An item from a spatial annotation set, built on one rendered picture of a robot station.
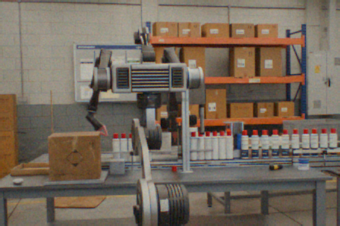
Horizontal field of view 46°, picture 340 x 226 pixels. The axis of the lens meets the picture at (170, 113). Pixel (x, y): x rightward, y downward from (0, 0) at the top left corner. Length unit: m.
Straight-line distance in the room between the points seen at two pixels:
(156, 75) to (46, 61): 5.19
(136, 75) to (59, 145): 0.71
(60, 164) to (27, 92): 4.76
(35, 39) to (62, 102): 1.14
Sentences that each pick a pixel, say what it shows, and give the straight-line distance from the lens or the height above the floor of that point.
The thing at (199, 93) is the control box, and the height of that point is 1.36.
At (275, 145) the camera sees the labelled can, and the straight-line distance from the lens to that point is 3.00.
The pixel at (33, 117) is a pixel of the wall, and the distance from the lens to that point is 7.21.
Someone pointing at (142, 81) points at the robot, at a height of 1.43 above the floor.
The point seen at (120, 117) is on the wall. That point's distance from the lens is 7.18.
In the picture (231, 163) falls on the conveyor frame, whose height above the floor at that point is 0.86.
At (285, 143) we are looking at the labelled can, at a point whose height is 0.98.
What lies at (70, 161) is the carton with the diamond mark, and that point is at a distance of 2.51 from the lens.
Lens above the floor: 1.37
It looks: 3 degrees down
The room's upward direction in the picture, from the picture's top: 1 degrees counter-clockwise
